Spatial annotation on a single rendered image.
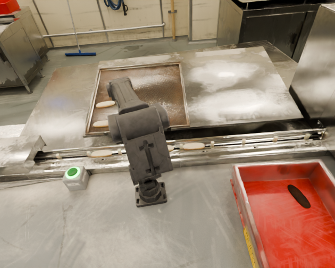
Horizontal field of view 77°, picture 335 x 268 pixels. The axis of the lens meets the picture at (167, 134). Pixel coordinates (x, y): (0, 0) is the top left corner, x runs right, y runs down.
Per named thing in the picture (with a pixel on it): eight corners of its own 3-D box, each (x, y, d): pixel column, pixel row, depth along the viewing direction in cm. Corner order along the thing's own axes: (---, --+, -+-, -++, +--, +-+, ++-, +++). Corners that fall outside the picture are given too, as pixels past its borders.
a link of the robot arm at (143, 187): (141, 194, 76) (156, 189, 77) (136, 177, 69) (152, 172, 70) (136, 174, 82) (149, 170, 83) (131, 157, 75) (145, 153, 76)
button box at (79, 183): (70, 196, 89) (59, 181, 82) (75, 180, 95) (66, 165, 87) (90, 194, 89) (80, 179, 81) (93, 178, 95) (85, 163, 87)
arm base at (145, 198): (136, 208, 80) (167, 202, 80) (132, 197, 74) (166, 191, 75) (135, 188, 86) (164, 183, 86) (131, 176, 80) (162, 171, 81)
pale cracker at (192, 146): (183, 150, 94) (183, 149, 94) (182, 144, 97) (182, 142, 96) (205, 149, 94) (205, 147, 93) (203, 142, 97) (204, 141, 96)
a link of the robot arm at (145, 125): (127, 190, 35) (184, 171, 36) (106, 114, 37) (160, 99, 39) (134, 186, 78) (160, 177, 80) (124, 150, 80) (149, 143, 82)
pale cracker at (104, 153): (90, 158, 95) (89, 156, 95) (91, 151, 98) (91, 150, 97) (111, 156, 95) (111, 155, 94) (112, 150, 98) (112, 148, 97)
